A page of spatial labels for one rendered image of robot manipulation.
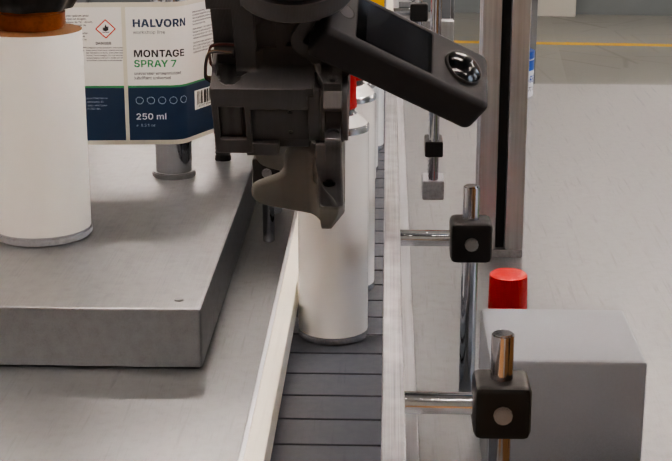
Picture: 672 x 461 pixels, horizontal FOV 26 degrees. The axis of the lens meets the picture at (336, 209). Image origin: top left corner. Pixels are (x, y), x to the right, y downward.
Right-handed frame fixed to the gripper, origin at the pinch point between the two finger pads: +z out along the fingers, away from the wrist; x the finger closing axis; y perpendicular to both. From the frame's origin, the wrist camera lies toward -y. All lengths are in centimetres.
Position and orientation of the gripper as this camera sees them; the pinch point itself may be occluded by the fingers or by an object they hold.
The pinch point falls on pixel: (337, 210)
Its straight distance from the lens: 97.2
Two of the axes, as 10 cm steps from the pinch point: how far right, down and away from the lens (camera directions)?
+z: 0.2, 7.0, 7.2
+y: -10.0, -0.1, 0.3
